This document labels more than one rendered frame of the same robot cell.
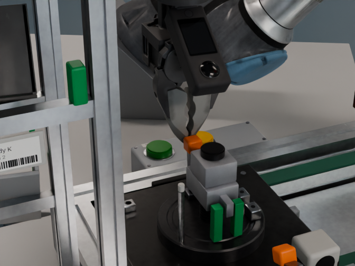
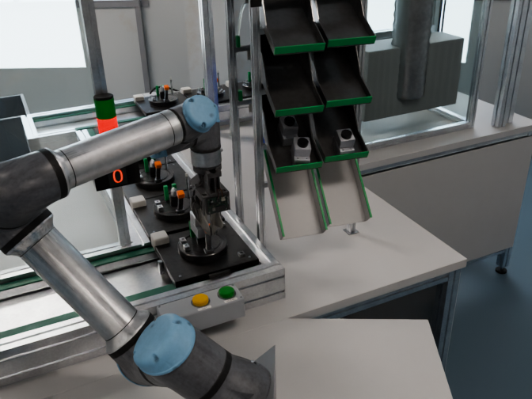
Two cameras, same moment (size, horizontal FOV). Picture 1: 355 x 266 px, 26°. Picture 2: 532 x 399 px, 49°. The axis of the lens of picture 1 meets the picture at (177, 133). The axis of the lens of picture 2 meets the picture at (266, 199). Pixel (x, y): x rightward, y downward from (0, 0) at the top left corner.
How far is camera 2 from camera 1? 2.23 m
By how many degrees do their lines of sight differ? 122
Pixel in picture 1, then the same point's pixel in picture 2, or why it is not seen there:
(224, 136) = (184, 307)
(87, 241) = (259, 246)
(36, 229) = (298, 306)
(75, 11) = not seen: outside the picture
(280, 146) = (150, 303)
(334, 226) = (137, 282)
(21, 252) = (302, 294)
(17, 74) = not seen: hidden behind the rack
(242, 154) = (176, 295)
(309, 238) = (161, 235)
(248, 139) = (169, 305)
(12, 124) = not seen: hidden behind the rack
